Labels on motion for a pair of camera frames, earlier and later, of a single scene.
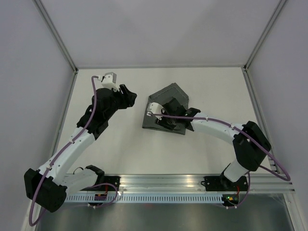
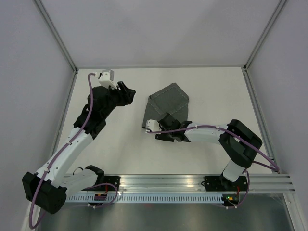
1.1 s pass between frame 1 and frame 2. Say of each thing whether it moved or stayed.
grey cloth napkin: stayed
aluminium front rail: stayed
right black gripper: moved
